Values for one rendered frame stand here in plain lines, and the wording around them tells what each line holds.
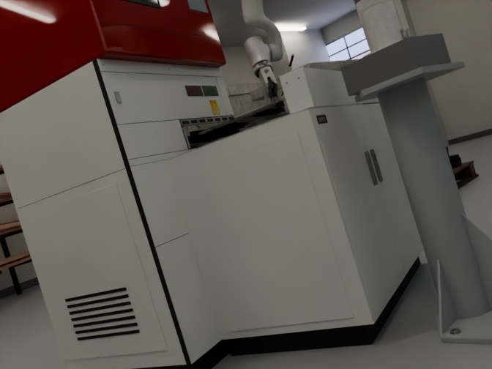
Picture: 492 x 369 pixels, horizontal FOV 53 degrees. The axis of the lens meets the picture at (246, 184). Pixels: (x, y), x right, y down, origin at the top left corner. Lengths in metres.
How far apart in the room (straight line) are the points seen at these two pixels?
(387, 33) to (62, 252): 1.48
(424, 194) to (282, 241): 0.50
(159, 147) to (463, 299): 1.20
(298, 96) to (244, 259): 0.62
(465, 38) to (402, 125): 10.20
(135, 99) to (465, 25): 10.37
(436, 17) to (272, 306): 10.67
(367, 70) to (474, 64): 10.15
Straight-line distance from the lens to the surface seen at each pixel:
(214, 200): 1.84
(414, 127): 1.68
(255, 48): 2.15
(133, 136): 1.85
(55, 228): 2.15
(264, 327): 1.89
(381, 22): 1.73
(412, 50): 1.60
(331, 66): 6.38
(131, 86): 1.94
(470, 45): 11.81
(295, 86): 1.71
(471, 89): 11.82
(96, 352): 2.20
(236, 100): 8.64
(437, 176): 1.69
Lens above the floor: 0.66
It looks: 1 degrees down
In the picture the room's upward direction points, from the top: 17 degrees counter-clockwise
